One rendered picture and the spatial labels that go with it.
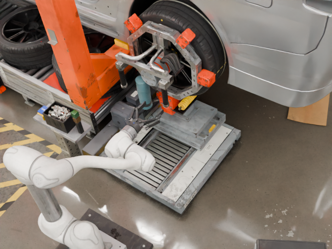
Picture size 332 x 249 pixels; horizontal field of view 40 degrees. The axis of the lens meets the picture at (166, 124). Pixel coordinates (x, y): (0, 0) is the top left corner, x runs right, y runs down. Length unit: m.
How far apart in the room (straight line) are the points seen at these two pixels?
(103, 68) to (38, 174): 1.35
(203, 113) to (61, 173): 1.64
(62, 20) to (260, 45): 1.15
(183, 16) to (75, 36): 0.67
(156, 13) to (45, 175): 1.29
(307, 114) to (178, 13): 1.52
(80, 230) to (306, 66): 1.50
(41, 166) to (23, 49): 2.02
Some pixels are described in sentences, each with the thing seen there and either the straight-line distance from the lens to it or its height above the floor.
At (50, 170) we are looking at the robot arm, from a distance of 2.09.
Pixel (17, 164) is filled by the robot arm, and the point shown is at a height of 1.19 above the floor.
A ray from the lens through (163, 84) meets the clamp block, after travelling 2.69.
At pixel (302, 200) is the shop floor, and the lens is 3.33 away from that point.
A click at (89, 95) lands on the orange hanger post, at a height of 0.63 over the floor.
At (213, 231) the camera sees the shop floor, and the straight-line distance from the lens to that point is 3.16.
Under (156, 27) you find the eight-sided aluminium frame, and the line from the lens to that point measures 2.85.
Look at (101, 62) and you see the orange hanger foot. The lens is 3.21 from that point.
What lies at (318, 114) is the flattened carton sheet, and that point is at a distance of 3.84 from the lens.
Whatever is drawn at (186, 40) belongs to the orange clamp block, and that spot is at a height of 1.13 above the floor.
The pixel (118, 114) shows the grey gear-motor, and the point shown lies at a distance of 3.33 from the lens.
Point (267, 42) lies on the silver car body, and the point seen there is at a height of 1.18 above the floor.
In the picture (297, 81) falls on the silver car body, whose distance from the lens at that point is 2.67.
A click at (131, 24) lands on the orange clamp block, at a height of 1.09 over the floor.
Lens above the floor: 2.79
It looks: 48 degrees down
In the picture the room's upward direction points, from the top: 8 degrees counter-clockwise
